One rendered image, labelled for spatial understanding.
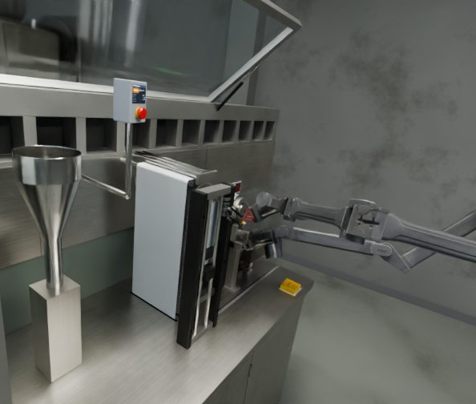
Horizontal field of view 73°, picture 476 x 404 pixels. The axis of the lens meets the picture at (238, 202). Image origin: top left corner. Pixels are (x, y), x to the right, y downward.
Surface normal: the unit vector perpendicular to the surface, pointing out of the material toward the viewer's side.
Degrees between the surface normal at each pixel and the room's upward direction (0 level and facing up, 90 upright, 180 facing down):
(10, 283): 90
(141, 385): 0
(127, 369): 0
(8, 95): 90
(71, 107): 90
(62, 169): 90
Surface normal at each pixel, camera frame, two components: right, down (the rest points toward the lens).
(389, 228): -0.14, -0.06
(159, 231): -0.55, 0.19
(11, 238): 0.82, 0.29
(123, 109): -0.30, 0.26
